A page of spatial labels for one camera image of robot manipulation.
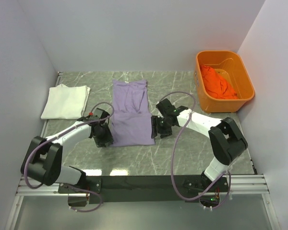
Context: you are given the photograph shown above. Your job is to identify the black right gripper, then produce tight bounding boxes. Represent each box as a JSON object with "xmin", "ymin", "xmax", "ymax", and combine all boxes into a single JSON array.
[{"xmin": 151, "ymin": 115, "xmax": 173, "ymax": 139}]

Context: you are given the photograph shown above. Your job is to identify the purple t shirt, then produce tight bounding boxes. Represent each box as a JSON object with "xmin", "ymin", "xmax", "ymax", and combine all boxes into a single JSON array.
[{"xmin": 110, "ymin": 80, "xmax": 155, "ymax": 147}]

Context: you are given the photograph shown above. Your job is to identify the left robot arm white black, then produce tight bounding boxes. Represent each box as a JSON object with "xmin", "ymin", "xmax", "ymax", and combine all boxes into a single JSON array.
[{"xmin": 21, "ymin": 108, "xmax": 113, "ymax": 193}]

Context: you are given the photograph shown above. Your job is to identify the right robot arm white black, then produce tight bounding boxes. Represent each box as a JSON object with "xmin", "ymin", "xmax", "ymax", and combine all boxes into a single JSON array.
[{"xmin": 152, "ymin": 99, "xmax": 248, "ymax": 191}]

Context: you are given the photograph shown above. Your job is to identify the folded white t shirt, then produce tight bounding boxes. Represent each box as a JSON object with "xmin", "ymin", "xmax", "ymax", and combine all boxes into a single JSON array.
[{"xmin": 41, "ymin": 84, "xmax": 91, "ymax": 120}]

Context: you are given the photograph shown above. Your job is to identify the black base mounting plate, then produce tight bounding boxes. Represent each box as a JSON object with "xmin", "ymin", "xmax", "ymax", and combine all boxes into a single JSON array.
[{"xmin": 57, "ymin": 174, "xmax": 231, "ymax": 208}]

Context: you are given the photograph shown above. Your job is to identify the orange t shirt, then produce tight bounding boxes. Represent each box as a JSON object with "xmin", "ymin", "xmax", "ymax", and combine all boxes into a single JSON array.
[{"xmin": 200, "ymin": 65, "xmax": 238, "ymax": 100}]

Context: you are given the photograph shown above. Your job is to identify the orange plastic bin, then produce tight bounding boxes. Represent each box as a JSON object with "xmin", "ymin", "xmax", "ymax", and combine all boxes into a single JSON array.
[{"xmin": 194, "ymin": 50, "xmax": 255, "ymax": 113}]

